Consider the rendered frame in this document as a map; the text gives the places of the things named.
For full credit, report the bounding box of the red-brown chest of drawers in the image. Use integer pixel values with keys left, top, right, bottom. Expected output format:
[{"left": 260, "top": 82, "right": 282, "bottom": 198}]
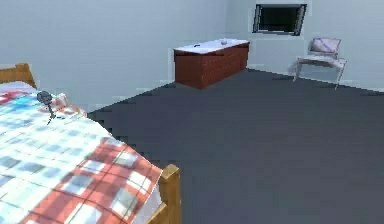
[{"left": 173, "top": 38, "right": 251, "bottom": 91}]

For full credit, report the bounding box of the wooden bed with checked cover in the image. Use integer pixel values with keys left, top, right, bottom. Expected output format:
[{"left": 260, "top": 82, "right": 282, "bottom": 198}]
[{"left": 0, "top": 62, "right": 183, "bottom": 224}]

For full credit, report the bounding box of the dark window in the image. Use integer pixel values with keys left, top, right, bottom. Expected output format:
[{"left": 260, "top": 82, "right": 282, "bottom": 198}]
[{"left": 252, "top": 3, "right": 308, "bottom": 37}]

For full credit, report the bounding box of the checked pillow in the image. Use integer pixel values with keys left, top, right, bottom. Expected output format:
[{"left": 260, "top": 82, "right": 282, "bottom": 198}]
[{"left": 39, "top": 92, "right": 88, "bottom": 117}]

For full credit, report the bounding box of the white chair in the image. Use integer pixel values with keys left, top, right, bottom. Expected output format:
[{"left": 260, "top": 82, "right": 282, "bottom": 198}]
[{"left": 292, "top": 37, "right": 348, "bottom": 91}]

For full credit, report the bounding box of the dark grey desk lamp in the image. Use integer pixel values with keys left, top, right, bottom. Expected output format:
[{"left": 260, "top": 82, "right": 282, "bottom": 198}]
[{"left": 36, "top": 90, "right": 66, "bottom": 126}]

